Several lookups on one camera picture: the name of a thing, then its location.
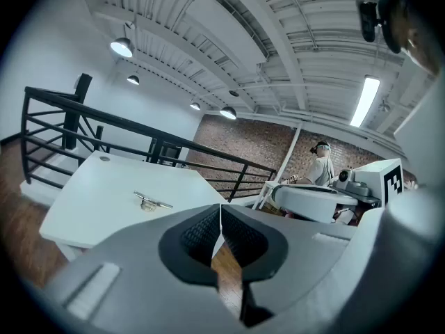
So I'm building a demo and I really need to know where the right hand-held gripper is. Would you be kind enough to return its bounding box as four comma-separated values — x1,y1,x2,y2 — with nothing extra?
273,158,404,224

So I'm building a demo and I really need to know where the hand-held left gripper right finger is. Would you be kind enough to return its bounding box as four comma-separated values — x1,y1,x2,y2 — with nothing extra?
221,204,357,326

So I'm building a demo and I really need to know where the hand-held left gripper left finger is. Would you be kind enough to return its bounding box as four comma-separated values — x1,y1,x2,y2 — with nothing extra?
43,203,244,334

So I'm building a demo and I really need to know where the silver metal clip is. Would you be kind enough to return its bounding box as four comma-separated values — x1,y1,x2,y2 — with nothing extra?
133,191,174,212

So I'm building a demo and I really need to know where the long fluorescent ceiling light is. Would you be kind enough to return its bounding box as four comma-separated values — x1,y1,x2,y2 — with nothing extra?
349,75,381,128

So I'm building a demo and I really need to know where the white vertical pipe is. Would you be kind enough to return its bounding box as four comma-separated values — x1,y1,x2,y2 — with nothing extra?
277,122,302,184

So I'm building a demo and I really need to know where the black chair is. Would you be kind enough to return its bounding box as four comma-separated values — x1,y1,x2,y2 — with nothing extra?
149,139,182,166

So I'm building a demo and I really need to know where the black metal railing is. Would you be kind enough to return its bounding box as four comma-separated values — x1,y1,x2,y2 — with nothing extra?
20,73,277,203

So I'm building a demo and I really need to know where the large dome pendant lamp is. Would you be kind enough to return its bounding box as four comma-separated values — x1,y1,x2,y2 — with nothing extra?
110,37,134,58

